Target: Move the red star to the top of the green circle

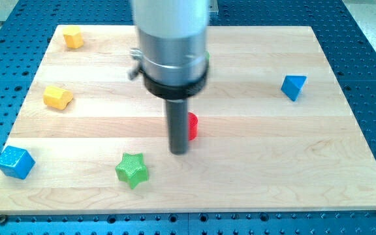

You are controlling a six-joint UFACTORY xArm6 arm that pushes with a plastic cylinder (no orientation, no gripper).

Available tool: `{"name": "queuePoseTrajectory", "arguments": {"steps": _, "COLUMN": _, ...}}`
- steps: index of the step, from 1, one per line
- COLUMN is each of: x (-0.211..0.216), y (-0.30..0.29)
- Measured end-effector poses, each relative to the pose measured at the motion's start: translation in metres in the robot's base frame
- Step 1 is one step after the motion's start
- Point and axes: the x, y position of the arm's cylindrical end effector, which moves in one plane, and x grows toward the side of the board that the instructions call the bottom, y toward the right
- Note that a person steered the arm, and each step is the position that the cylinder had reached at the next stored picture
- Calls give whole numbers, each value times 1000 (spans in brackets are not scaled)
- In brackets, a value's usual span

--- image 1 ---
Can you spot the black pusher rod tool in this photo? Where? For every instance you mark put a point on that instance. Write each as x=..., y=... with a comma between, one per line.
x=178, y=127

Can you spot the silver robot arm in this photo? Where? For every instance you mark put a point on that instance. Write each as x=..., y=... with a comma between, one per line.
x=172, y=57

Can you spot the green star block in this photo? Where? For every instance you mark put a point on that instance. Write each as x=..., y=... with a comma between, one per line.
x=132, y=169

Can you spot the red block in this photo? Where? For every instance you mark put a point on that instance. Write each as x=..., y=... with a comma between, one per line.
x=193, y=126

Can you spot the wooden board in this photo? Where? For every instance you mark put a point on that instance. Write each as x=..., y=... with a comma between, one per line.
x=256, y=150

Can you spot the blue triangle block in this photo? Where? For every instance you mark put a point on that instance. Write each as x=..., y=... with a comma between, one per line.
x=292, y=86

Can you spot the blue cube block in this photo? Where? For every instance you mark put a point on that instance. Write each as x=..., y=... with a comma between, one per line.
x=16, y=162

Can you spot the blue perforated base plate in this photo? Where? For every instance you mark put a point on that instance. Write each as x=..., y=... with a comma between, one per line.
x=26, y=34

